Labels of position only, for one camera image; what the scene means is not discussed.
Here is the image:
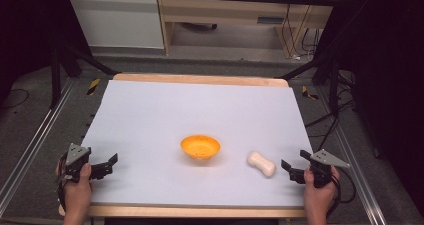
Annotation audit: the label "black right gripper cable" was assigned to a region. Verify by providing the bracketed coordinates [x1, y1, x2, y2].
[326, 167, 357, 219]

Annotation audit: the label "aluminium floor rail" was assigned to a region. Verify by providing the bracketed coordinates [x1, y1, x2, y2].
[0, 77, 78, 217]
[318, 84, 388, 225]

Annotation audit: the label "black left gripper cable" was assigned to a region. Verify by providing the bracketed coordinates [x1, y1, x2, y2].
[56, 152, 69, 213]

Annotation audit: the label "cream peanut-shaped soap bar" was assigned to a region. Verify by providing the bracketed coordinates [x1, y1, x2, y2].
[246, 150, 277, 178]

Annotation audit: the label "person's right hand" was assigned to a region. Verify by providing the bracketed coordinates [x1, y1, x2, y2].
[302, 165, 341, 217]

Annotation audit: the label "black floor cables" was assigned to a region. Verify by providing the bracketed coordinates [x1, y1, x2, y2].
[303, 69, 358, 152]

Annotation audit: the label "person's left hand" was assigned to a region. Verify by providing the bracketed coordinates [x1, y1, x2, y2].
[55, 154, 93, 217]

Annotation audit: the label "wooden table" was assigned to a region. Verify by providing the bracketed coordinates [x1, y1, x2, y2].
[58, 72, 308, 219]

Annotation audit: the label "hanging desk cables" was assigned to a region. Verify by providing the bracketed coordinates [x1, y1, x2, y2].
[281, 3, 322, 61]

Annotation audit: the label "black metal stand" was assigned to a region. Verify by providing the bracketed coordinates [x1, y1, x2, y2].
[275, 51, 342, 117]
[49, 41, 120, 110]

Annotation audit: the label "thin black floor cable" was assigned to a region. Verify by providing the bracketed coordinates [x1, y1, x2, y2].
[0, 88, 30, 111]

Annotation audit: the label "yellow black hazard tape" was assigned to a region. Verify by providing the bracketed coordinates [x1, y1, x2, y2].
[301, 85, 319, 101]
[86, 77, 101, 96]

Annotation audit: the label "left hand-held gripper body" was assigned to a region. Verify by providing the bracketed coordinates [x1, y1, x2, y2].
[63, 142, 93, 183]

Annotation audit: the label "orange plastic bowl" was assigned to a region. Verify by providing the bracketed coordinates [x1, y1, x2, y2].
[180, 134, 222, 161]

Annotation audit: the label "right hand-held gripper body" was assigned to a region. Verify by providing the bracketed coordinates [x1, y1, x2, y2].
[308, 148, 351, 189]

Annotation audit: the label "light wooden desk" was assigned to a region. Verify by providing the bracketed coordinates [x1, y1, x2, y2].
[156, 0, 342, 59]

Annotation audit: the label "white cabinet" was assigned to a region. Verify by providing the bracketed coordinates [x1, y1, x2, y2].
[67, 0, 166, 51]

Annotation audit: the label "white table mat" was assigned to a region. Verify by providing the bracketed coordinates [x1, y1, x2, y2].
[80, 79, 314, 208]

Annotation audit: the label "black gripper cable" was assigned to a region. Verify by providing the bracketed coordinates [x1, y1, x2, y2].
[326, 167, 357, 219]
[56, 152, 69, 213]

